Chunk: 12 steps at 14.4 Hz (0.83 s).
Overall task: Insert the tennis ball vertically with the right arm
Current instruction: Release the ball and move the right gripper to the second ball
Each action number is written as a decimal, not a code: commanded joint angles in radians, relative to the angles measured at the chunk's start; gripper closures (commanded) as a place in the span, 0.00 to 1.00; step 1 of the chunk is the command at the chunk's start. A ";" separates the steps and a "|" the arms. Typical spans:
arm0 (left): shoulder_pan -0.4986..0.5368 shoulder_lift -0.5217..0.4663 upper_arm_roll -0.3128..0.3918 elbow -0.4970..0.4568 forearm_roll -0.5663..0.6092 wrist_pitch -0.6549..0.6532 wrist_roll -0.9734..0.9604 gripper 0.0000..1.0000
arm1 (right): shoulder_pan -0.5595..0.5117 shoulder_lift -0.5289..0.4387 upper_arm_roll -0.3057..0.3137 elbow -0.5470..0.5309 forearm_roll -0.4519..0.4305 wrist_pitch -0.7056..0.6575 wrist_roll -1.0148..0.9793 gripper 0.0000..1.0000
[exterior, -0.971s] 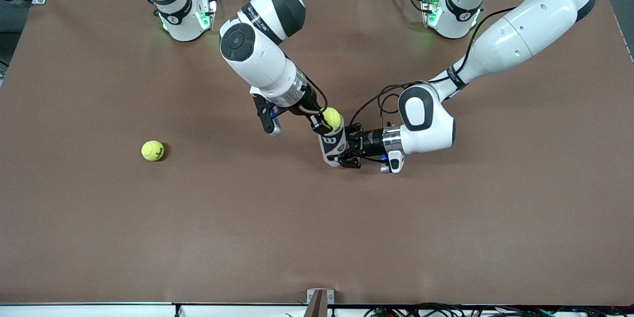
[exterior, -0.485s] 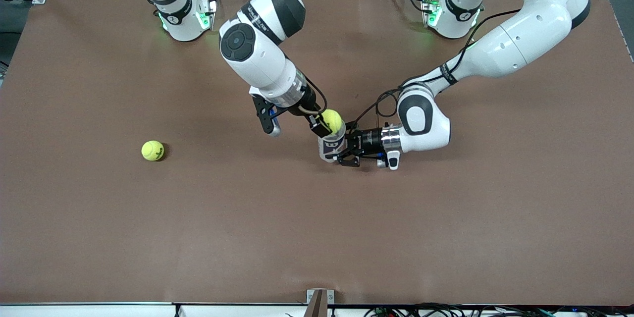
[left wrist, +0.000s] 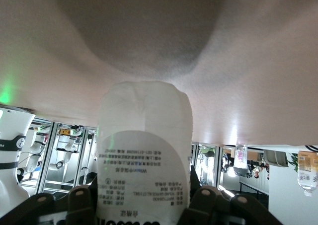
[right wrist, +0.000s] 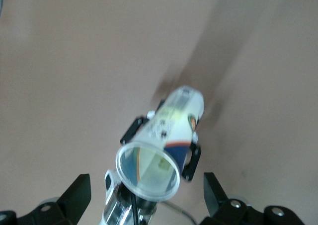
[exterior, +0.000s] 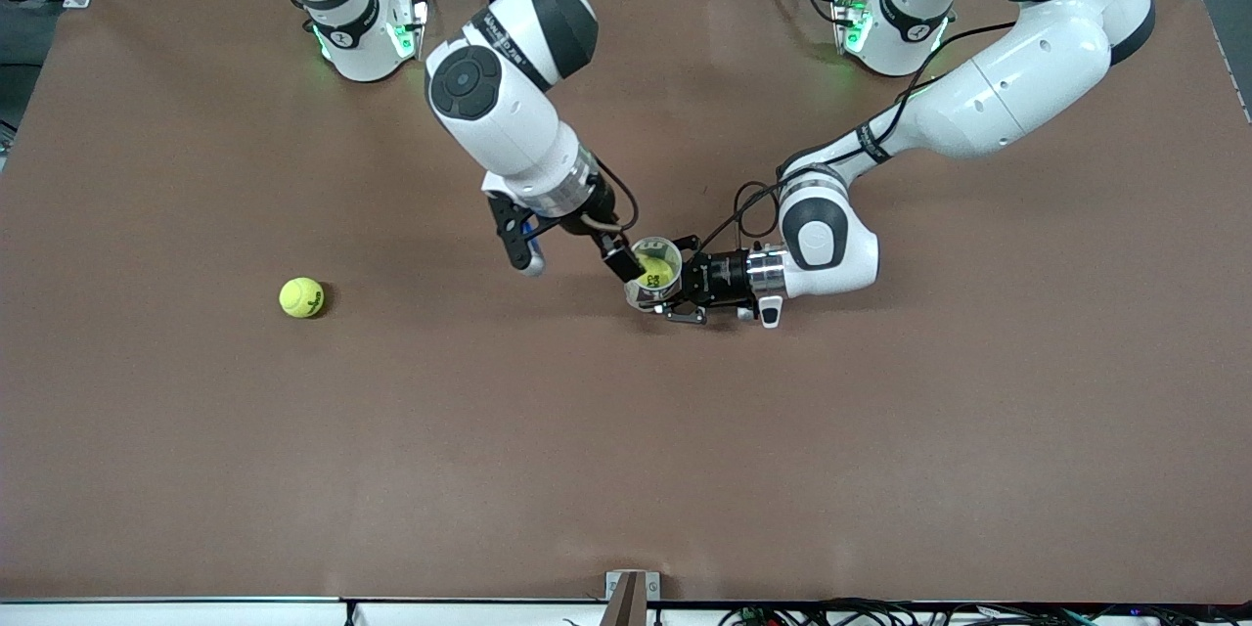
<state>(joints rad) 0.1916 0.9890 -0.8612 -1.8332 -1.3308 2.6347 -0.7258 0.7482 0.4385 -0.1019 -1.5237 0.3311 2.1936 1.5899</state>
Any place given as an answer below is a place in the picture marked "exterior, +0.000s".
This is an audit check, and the clear plastic tennis ball can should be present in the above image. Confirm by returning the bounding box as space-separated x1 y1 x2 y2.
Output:
624 235 686 314

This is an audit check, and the brown table cover sheet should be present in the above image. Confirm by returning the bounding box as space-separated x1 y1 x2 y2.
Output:
0 0 1252 604

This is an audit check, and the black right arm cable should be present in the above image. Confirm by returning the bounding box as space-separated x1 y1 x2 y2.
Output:
514 159 642 241

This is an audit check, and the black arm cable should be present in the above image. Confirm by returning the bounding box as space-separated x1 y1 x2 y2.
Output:
697 20 1020 255
514 159 642 241

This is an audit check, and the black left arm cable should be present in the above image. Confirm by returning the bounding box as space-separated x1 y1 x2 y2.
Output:
697 20 1020 255

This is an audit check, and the silver metal table bracket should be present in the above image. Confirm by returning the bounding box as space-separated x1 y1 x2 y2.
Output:
605 569 662 604

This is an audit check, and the grey camera mounting post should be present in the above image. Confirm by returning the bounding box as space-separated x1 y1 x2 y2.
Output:
599 575 648 626

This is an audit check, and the black cable bundle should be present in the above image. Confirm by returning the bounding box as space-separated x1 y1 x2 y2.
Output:
719 597 1252 626

